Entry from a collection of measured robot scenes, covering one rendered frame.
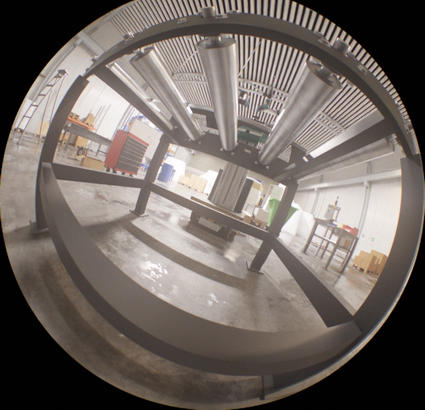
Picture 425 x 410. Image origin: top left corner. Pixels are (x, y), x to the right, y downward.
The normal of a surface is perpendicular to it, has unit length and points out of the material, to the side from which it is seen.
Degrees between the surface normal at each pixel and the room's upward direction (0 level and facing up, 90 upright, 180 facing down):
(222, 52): 144
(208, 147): 90
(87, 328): 0
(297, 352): 0
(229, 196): 90
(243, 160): 90
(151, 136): 90
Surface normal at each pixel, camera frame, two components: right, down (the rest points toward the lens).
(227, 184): -0.28, -0.06
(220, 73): 0.05, 1.00
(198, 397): 0.38, -0.92
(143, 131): 0.77, 0.34
